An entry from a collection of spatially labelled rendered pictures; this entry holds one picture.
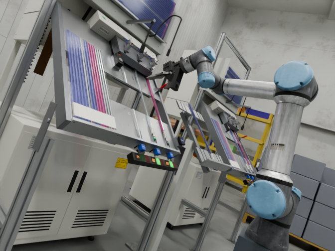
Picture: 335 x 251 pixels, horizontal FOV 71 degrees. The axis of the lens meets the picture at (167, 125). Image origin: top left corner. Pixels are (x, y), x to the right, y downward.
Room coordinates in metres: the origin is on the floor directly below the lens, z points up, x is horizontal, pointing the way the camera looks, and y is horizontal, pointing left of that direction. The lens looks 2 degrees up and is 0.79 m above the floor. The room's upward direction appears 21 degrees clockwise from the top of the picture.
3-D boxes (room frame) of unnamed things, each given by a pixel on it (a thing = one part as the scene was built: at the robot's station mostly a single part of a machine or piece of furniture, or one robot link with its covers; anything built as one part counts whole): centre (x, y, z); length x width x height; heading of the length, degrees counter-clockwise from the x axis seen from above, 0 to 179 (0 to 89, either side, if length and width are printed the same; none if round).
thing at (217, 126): (2.48, -0.50, 0.65); 1.01 x 0.73 x 1.29; 50
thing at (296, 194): (0.89, -0.49, 0.72); 0.13 x 0.12 x 0.14; 138
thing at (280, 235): (0.89, -0.50, 0.60); 0.15 x 0.15 x 0.10
